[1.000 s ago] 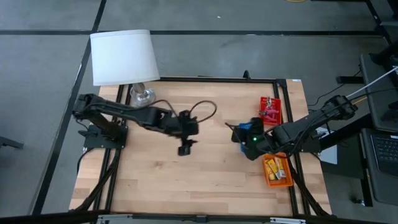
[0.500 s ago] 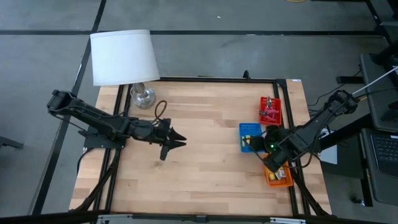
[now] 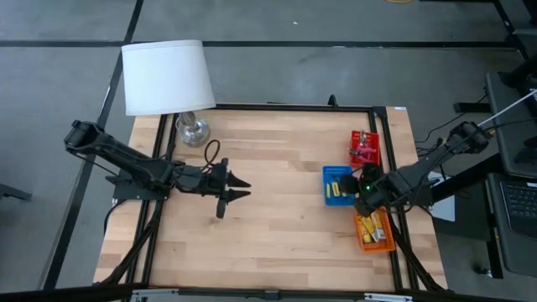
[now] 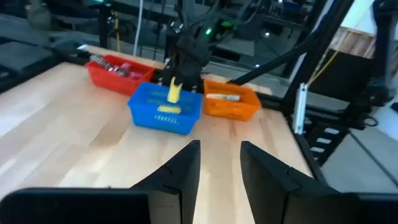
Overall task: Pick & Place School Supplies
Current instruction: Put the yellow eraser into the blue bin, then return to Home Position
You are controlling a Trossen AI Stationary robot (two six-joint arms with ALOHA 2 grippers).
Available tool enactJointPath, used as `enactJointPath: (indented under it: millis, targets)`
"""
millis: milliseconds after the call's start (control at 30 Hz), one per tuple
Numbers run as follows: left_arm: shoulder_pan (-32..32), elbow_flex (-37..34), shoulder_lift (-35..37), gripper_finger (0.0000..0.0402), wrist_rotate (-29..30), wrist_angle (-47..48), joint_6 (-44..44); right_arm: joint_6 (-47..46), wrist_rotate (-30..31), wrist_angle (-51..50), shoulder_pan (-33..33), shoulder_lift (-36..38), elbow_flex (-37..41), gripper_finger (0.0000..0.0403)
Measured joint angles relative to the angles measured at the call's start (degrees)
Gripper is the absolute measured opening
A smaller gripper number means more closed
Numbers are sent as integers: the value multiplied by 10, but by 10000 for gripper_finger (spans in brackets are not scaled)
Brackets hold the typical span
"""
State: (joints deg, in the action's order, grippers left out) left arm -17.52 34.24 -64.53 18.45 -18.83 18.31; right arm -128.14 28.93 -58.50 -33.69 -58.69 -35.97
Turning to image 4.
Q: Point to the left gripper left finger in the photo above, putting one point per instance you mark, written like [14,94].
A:
[180,186]

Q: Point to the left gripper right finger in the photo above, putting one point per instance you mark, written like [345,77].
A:
[270,193]

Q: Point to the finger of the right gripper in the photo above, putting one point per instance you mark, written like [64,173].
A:
[194,77]
[180,71]

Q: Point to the yellow eraser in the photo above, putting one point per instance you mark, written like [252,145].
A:
[174,93]
[169,109]

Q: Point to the yellow green crayon box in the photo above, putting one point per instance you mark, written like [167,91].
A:
[224,97]

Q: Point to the orange plastic basket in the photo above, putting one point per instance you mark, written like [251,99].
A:
[230,110]

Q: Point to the blue plastic basket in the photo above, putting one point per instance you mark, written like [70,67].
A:
[146,121]

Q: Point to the red plastic basket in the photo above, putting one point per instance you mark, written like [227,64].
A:
[109,82]

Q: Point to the silver metal bracket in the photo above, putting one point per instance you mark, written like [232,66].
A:
[300,109]

